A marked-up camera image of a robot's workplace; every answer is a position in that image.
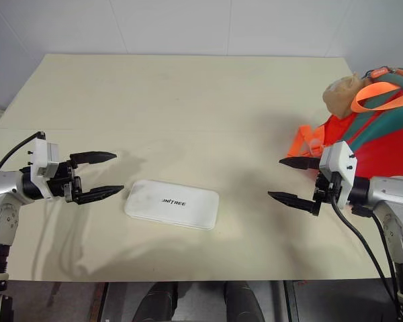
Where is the white rectangular box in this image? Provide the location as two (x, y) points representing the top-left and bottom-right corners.
(124, 178), (220, 232)

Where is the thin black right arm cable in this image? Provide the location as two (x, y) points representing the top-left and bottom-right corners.
(351, 205), (402, 322)

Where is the dark table frame bar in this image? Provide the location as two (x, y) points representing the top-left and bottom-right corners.
(91, 282), (109, 322)

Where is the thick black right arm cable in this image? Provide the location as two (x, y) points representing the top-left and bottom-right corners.
(330, 182), (389, 280)

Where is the black panel under table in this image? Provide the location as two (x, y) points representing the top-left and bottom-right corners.
(284, 279), (401, 322)

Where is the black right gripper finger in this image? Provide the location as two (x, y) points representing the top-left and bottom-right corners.
(267, 191), (320, 217)
(279, 156), (322, 170)

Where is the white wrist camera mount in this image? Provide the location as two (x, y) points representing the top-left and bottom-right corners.
(30, 136), (60, 178)
(318, 140), (359, 206)

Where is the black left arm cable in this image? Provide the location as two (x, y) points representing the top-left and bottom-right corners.
(0, 131), (46, 172)

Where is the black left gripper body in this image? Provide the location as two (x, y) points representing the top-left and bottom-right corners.
(48, 159), (84, 204)

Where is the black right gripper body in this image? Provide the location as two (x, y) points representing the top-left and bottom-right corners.
(312, 169), (344, 216)

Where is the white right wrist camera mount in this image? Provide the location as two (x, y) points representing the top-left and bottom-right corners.
(318, 140), (359, 206)

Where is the dark rounded shape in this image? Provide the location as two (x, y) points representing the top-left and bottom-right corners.
(132, 281), (179, 322)
(222, 280), (267, 322)

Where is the beige crumpled bag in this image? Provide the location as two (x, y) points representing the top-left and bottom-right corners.
(322, 70), (371, 119)

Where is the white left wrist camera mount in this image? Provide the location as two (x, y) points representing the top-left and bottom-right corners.
(30, 136), (60, 178)

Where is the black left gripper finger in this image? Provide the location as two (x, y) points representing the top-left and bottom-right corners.
(70, 151), (118, 166)
(76, 184), (126, 206)

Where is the red green orange backpack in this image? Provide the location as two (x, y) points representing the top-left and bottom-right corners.
(286, 66), (403, 179)

